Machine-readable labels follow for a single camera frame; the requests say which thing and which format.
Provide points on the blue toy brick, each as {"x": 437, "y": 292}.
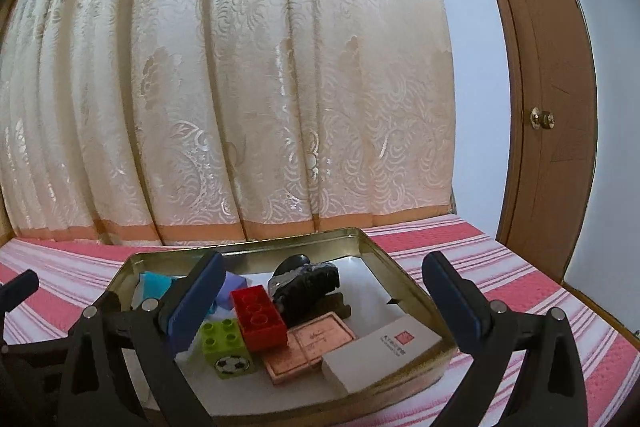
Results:
{"x": 153, "y": 285}

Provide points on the brass door knob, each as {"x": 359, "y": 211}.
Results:
{"x": 541, "y": 119}

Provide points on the purple toy brick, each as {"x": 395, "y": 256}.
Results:
{"x": 232, "y": 282}

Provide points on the white card box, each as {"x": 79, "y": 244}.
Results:
{"x": 368, "y": 360}

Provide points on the cream floral curtain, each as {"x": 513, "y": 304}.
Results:
{"x": 204, "y": 121}

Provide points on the red toy brick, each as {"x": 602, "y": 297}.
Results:
{"x": 260, "y": 322}

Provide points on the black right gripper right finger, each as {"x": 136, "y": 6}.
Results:
{"x": 550, "y": 389}

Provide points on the dark brown wooden stand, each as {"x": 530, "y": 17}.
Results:
{"x": 298, "y": 315}

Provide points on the brown wooden door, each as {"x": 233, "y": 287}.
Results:
{"x": 550, "y": 172}

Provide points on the green toy brick with football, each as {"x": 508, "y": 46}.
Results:
{"x": 224, "y": 349}

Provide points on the black white small object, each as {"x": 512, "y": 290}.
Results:
{"x": 298, "y": 278}

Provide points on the gold metal tin tray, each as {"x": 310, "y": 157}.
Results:
{"x": 378, "y": 291}

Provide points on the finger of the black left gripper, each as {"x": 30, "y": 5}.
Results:
{"x": 17, "y": 290}
{"x": 35, "y": 384}

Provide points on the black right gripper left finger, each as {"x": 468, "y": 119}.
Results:
{"x": 96, "y": 387}

